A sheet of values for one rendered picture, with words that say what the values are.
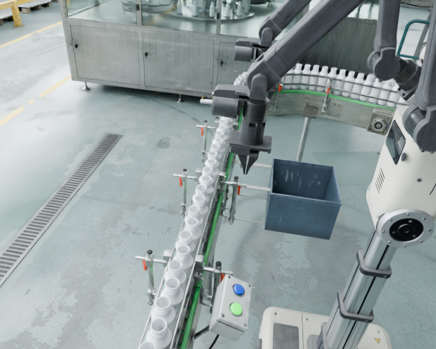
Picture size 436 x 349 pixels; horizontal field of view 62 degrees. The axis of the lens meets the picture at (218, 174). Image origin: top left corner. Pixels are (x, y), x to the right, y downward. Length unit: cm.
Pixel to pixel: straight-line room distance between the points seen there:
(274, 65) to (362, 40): 565
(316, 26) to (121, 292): 202
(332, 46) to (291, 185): 460
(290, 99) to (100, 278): 176
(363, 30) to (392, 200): 532
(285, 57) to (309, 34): 6
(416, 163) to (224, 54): 353
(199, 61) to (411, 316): 332
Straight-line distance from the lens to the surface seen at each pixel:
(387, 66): 129
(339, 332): 171
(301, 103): 273
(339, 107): 272
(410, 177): 113
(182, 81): 464
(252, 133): 85
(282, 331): 202
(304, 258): 274
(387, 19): 128
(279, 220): 174
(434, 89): 87
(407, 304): 275
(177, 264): 103
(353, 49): 644
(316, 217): 173
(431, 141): 89
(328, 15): 79
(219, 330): 101
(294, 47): 79
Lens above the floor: 191
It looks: 34 degrees down
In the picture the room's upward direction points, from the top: 5 degrees clockwise
